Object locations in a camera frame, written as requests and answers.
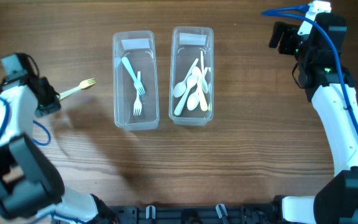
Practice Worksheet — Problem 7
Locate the yellow plastic fork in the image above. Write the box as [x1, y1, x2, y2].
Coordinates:
[59, 78, 96, 101]

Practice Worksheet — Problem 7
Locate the yellow plastic spoon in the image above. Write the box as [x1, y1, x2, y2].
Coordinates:
[191, 67, 208, 111]

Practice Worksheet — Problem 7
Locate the thin white spoon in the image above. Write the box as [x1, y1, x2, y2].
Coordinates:
[173, 58, 199, 98]
[187, 67, 208, 111]
[200, 51, 208, 94]

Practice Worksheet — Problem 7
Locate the thick white plastic spoon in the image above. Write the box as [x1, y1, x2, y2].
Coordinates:
[174, 74, 198, 116]

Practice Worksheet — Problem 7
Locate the thick white plastic fork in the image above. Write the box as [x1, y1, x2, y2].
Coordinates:
[121, 57, 145, 95]

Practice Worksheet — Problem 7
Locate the clear white plastic fork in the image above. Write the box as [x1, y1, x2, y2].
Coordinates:
[134, 71, 144, 116]

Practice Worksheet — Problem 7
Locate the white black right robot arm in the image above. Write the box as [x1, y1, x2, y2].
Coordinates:
[265, 5, 358, 223]

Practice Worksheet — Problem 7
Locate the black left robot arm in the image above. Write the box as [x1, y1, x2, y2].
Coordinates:
[0, 53, 114, 223]

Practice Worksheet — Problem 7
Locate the right clear plastic container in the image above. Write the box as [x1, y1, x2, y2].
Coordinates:
[169, 27, 214, 126]

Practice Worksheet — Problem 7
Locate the clear plastic container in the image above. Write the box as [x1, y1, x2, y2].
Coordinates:
[169, 27, 214, 126]
[112, 30, 159, 131]

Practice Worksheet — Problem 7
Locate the left clear plastic container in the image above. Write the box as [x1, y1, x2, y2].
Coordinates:
[112, 30, 159, 131]

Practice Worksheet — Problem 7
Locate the left blue cable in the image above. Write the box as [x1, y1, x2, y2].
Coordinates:
[0, 95, 86, 224]

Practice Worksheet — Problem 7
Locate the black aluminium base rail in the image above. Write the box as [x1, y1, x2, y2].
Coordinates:
[110, 203, 275, 224]

